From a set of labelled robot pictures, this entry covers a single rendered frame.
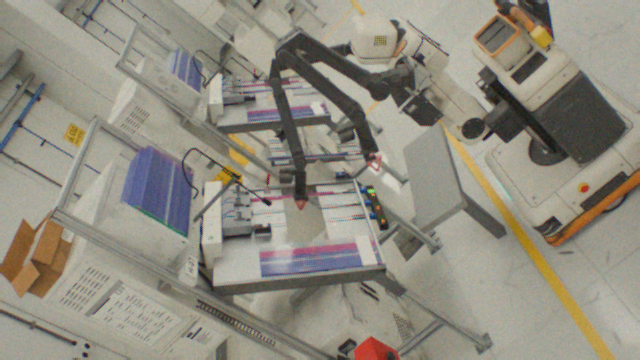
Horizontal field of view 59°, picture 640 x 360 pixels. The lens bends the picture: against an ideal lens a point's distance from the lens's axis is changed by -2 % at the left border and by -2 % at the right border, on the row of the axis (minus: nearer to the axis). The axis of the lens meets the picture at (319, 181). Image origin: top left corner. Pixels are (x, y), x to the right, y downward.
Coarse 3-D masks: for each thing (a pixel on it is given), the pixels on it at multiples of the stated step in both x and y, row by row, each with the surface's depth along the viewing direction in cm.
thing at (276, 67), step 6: (336, 48) 247; (342, 48) 246; (348, 48) 244; (300, 54) 247; (306, 54) 247; (342, 54) 247; (348, 54) 245; (276, 60) 245; (306, 60) 247; (312, 60) 248; (270, 66) 251; (276, 66) 246; (282, 66) 247; (270, 72) 246; (276, 72) 246; (270, 78) 247; (270, 84) 248
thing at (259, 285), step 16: (320, 272) 234; (336, 272) 234; (352, 272) 235; (368, 272) 236; (384, 272) 237; (224, 288) 230; (240, 288) 231; (256, 288) 232; (272, 288) 233; (288, 288) 234
